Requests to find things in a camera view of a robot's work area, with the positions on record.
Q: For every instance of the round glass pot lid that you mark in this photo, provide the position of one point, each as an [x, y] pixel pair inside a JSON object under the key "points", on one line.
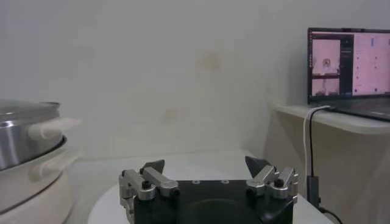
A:
{"points": [[21, 106]]}

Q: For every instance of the cream electric cooker base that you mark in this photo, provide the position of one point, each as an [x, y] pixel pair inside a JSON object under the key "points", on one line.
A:
{"points": [[33, 188]]}

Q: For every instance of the steel perforated steamer basket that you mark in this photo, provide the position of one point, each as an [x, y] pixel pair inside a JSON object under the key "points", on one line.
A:
{"points": [[24, 134]]}

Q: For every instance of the black open laptop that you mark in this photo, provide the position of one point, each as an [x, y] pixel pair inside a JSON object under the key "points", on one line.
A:
{"points": [[350, 67]]}

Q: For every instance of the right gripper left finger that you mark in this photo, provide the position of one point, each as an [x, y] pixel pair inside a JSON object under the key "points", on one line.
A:
{"points": [[149, 182]]}

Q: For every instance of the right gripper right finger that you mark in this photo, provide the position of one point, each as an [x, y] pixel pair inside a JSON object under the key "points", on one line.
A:
{"points": [[271, 181]]}

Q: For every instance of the white rectangular work table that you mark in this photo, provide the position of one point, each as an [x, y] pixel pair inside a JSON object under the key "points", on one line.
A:
{"points": [[198, 165]]}

